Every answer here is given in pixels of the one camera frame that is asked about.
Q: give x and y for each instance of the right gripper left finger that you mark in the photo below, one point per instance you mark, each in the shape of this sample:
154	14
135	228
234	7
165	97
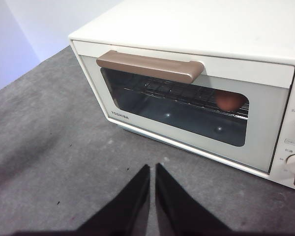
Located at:
127	211

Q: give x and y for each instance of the brown egg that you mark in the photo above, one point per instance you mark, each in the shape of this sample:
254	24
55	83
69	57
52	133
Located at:
229	100

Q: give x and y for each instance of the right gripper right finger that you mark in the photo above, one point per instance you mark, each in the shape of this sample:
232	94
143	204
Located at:
177	211

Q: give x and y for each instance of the cream toaster oven body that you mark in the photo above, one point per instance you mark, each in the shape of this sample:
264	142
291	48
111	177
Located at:
186	27

